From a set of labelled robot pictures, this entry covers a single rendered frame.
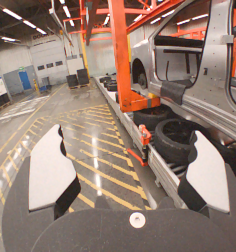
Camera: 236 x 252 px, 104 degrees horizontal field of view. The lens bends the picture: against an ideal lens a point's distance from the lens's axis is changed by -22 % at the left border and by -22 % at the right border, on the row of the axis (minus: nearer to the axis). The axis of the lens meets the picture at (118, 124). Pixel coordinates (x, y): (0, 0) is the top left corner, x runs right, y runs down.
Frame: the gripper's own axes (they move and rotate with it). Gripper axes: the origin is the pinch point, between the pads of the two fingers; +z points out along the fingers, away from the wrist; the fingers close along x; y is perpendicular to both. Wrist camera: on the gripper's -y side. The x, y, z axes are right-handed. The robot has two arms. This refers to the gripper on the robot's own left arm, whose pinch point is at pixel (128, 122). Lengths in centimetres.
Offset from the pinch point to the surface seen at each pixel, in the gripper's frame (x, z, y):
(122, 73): 0, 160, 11
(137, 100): 26, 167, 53
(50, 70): -670, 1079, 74
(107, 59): -140, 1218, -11
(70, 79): -304, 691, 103
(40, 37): -736, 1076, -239
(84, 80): -223, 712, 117
